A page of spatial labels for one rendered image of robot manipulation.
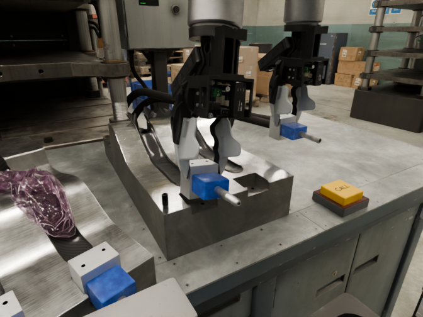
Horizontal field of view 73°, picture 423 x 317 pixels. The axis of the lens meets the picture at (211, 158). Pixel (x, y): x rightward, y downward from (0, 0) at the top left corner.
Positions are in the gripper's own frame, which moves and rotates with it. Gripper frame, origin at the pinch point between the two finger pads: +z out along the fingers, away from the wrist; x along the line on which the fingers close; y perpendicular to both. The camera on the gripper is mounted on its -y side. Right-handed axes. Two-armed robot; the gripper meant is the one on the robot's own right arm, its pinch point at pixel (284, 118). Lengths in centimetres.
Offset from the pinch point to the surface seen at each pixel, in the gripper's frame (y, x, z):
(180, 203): 12.7, -32.5, 6.1
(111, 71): -58, -27, -6
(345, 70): -381, 538, 59
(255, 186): 10.5, -15.8, 8.8
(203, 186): 17.0, -30.7, 1.5
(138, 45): -73, -12, -14
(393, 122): -146, 332, 88
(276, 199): 14.3, -14.0, 10.2
